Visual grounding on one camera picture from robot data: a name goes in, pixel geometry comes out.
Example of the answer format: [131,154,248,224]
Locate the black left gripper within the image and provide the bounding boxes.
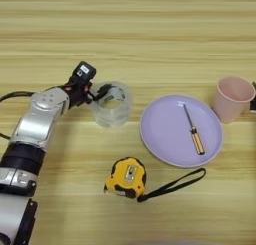
[63,75,114,110]

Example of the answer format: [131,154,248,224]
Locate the clear glass cup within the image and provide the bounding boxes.
[89,81,134,129]

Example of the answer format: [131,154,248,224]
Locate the yellow tape measure with strap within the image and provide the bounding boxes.
[103,156,207,204]

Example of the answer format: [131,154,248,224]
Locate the black box with white label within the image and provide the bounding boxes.
[71,61,97,87]

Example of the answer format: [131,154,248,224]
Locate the lilac round plate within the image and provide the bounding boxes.
[139,94,224,169]

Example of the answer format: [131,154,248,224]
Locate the pink plastic cup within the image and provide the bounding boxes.
[212,76,256,125]

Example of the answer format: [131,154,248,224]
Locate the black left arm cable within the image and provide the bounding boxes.
[0,84,73,141]

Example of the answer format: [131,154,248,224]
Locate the screwdriver with amber handle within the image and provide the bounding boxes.
[182,103,206,156]

